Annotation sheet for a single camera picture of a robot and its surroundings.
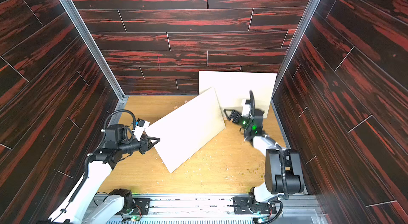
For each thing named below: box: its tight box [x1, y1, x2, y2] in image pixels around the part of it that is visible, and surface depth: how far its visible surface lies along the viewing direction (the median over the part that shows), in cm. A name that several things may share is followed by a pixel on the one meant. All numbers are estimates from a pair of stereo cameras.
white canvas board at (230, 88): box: [198, 71, 277, 119], surface depth 93 cm
